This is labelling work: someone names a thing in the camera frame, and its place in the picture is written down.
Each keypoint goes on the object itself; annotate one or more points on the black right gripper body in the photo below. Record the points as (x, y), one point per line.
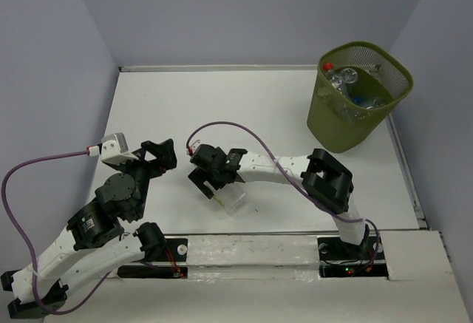
(213, 176)

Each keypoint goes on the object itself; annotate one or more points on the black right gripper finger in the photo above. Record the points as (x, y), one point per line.
(235, 155)
(204, 181)

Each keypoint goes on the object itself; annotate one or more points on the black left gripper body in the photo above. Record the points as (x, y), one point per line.
(145, 169)

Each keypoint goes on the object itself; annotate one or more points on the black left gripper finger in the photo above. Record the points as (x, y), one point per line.
(166, 156)
(156, 150)

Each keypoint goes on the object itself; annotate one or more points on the square clear plastic bottle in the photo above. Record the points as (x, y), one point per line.
(231, 198)

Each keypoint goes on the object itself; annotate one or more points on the red cap clear bottle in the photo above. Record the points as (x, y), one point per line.
(335, 79)

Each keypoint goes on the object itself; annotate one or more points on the blue label water bottle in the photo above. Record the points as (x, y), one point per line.
(358, 100)

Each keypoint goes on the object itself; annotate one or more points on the clear ribbed water bottle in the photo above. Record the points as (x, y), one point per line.
(349, 76)

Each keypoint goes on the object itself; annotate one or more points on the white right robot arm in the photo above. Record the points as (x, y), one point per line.
(320, 178)

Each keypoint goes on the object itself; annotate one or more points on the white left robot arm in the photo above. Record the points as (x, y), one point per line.
(93, 242)

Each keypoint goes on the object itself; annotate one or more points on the green mesh waste bin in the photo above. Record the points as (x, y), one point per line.
(333, 119)

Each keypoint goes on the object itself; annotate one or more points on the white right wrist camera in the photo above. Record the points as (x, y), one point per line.
(192, 147)

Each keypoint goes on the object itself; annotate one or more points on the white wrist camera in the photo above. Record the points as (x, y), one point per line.
(192, 147)
(114, 149)

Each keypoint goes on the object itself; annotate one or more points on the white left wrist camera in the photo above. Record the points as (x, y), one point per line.
(114, 149)

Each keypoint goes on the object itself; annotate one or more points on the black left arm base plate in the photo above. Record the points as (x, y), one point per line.
(171, 264)

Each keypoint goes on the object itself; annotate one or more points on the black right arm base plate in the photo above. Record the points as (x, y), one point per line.
(340, 260)

